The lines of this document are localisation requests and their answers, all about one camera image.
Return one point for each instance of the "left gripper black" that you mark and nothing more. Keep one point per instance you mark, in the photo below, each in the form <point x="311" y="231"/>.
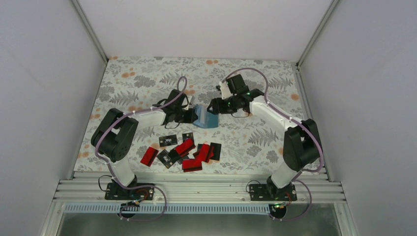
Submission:
<point x="190" y="119"/>

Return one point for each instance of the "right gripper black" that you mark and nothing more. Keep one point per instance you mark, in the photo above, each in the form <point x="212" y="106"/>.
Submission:
<point x="217" y="107"/>

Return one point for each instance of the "teal leather card holder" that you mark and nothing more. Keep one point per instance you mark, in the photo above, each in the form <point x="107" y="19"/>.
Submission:
<point x="205" y="119"/>

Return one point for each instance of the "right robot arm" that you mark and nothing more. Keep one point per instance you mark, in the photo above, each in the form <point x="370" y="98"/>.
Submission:
<point x="302" y="145"/>

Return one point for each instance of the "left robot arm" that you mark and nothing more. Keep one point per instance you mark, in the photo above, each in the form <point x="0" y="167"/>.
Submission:
<point x="113" y="137"/>

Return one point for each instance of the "small black card top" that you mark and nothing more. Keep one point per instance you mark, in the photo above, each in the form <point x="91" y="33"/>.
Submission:
<point x="187" y="136"/>

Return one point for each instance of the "black vip card upper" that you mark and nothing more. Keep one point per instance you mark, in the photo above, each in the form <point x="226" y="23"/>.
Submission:
<point x="169" y="140"/>

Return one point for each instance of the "red black card centre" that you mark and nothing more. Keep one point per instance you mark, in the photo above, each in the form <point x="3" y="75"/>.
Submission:
<point x="181" y="150"/>

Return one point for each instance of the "black card far right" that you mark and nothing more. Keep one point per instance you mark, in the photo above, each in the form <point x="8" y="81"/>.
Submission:
<point x="215" y="151"/>

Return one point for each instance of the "black card lower left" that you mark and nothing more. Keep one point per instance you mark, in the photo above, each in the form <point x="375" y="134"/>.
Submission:
<point x="165" y="159"/>

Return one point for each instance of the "floral table mat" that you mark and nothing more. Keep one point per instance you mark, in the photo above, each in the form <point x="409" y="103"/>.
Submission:
<point x="250" y="146"/>

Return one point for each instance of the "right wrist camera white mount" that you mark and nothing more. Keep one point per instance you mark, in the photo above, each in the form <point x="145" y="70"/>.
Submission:
<point x="224" y="90"/>

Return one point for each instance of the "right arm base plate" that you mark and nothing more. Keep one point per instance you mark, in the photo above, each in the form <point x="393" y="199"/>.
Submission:
<point x="264" y="193"/>

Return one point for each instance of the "perforated cable duct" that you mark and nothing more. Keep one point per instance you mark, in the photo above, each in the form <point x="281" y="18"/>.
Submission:
<point x="150" y="208"/>

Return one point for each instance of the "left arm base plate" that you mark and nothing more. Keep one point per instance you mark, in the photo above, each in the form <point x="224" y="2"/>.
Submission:
<point x="116" y="192"/>

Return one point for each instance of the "aluminium rail base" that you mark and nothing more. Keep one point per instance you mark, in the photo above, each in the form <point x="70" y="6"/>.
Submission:
<point x="200" y="188"/>

